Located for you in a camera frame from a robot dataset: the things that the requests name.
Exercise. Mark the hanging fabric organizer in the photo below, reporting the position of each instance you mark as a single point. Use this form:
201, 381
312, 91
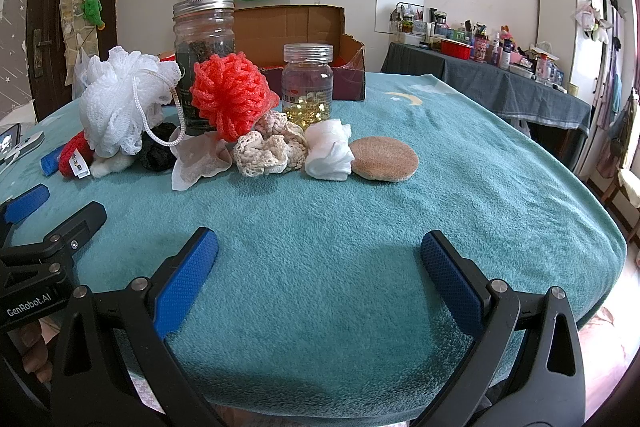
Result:
78, 34

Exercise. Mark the red mesh bath pouf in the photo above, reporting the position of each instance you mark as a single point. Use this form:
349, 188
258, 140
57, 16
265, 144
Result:
231, 94

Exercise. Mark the small jar of gold capsules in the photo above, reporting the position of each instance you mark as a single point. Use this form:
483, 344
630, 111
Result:
307, 83

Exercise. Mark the cardboard box with red liner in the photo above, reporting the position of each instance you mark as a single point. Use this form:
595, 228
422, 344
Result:
261, 33

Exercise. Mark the red basin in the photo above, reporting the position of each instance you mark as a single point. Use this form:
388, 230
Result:
455, 49

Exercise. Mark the round tan powder puff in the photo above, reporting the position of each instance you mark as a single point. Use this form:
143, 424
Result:
380, 158

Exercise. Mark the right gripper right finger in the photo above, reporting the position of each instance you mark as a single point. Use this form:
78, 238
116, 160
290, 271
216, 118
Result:
488, 312

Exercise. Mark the person's left hand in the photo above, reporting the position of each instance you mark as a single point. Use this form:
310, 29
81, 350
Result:
34, 350

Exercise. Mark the green plush toy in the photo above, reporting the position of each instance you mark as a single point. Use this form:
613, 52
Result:
92, 13

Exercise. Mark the black fuzzy scrunchie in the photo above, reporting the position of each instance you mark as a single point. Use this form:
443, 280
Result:
153, 156

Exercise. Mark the sheer white organza scrunchie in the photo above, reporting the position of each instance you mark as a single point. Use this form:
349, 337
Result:
199, 156

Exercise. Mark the white mesh bath pouf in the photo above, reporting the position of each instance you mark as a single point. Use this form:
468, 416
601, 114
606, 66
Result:
124, 98

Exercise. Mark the white cloth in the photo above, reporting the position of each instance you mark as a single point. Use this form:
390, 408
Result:
329, 157

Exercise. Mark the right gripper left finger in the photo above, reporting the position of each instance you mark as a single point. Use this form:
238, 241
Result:
155, 307

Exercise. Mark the tall jar of tea leaves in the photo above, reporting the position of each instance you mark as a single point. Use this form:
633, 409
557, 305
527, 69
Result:
202, 28

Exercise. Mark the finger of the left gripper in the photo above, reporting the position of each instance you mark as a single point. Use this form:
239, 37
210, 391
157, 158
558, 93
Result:
15, 210
59, 245

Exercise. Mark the white power bank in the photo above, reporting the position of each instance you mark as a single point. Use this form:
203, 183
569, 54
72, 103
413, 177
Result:
31, 143

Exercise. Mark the smartphone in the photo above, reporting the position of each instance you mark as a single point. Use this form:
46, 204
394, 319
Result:
9, 138

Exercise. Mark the cream lace scrunchie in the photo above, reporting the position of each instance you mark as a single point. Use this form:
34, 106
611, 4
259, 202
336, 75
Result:
274, 146

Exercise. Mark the teal fleece table blanket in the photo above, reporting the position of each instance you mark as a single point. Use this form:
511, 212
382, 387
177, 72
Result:
318, 305

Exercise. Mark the side table with grey cloth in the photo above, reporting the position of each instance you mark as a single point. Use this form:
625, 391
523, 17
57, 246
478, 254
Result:
557, 121

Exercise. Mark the white fluffy star scrunchie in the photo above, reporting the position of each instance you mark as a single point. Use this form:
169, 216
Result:
104, 166

